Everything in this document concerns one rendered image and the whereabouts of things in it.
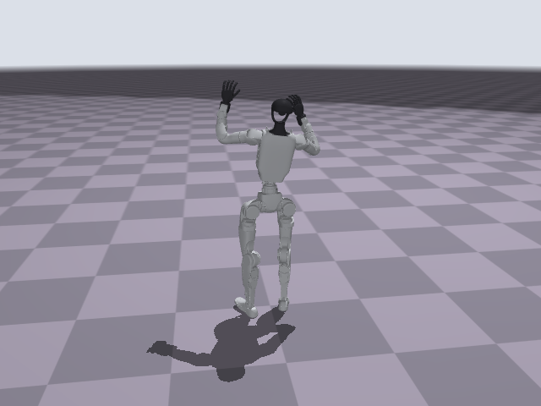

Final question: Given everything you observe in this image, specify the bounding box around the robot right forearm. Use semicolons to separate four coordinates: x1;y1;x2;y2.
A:
299;117;320;151

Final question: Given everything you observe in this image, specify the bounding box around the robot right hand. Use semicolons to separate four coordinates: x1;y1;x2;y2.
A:
286;95;306;126

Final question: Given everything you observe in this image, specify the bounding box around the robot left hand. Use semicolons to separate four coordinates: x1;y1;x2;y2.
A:
219;80;240;112

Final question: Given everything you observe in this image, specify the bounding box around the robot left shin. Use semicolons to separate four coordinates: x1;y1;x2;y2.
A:
242;254;259;308

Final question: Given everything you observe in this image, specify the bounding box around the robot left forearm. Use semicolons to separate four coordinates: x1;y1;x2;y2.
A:
216;104;228;140

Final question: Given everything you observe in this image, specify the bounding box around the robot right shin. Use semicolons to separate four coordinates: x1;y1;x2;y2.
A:
279;249;291;301

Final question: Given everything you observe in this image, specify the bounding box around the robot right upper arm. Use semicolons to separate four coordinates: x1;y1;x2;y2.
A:
295;134;320;156

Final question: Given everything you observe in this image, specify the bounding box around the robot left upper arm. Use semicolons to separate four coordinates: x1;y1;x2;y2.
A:
216;129;263;145

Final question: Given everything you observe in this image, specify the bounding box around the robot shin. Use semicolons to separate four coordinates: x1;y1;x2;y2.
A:
242;254;259;308
279;249;291;301

